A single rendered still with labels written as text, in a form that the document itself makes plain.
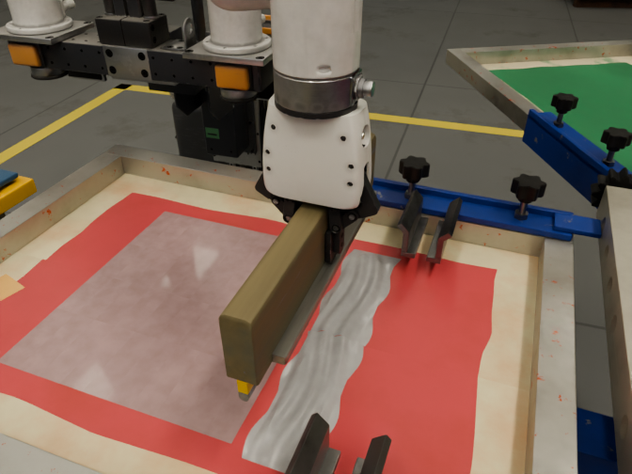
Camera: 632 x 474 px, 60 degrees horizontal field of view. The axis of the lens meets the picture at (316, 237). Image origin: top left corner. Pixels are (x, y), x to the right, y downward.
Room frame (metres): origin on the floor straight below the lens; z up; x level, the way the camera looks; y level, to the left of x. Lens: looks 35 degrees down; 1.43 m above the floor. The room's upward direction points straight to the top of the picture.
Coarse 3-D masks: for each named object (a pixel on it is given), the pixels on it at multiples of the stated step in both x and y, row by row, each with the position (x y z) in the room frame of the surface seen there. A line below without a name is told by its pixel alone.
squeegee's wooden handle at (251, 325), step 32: (288, 224) 0.43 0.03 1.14; (320, 224) 0.44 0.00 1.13; (288, 256) 0.38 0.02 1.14; (320, 256) 0.44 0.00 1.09; (256, 288) 0.34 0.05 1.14; (288, 288) 0.36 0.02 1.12; (224, 320) 0.31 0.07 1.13; (256, 320) 0.31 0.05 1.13; (288, 320) 0.36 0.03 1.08; (224, 352) 0.31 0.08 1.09; (256, 352) 0.30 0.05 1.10; (256, 384) 0.30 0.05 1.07
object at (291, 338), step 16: (352, 224) 0.52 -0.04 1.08; (352, 240) 0.50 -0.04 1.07; (336, 256) 0.46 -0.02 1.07; (320, 272) 0.44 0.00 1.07; (336, 272) 0.45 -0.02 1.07; (320, 288) 0.41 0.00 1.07; (304, 304) 0.39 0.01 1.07; (304, 320) 0.37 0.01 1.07; (288, 336) 0.35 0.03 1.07; (288, 352) 0.33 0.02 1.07
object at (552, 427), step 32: (96, 160) 0.85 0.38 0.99; (128, 160) 0.86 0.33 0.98; (160, 160) 0.85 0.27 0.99; (192, 160) 0.85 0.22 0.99; (64, 192) 0.74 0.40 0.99; (96, 192) 0.80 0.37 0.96; (224, 192) 0.80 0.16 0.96; (256, 192) 0.78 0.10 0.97; (0, 224) 0.65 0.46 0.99; (32, 224) 0.67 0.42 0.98; (384, 224) 0.70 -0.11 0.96; (480, 224) 0.65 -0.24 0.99; (0, 256) 0.61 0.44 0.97; (544, 256) 0.58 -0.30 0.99; (544, 288) 0.51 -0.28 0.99; (544, 320) 0.45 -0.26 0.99; (544, 352) 0.41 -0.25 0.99; (544, 384) 0.36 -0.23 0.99; (576, 384) 0.36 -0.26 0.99; (544, 416) 0.32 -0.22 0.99; (576, 416) 0.32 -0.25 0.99; (0, 448) 0.29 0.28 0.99; (32, 448) 0.29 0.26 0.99; (544, 448) 0.29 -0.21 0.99; (576, 448) 0.29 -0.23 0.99
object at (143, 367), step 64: (0, 320) 0.49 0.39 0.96; (64, 320) 0.49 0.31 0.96; (128, 320) 0.49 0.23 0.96; (192, 320) 0.49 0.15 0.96; (0, 384) 0.39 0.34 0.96; (64, 384) 0.39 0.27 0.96; (128, 384) 0.39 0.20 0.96; (192, 384) 0.39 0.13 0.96; (384, 384) 0.39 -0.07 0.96; (448, 384) 0.39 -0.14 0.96; (192, 448) 0.31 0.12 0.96; (448, 448) 0.31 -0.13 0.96
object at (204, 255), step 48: (96, 240) 0.66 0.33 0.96; (144, 240) 0.66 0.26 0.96; (192, 240) 0.66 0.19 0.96; (240, 240) 0.66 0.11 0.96; (192, 288) 0.55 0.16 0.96; (432, 288) 0.55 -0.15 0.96; (480, 288) 0.55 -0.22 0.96; (384, 336) 0.46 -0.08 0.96; (432, 336) 0.46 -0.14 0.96; (480, 336) 0.46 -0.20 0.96
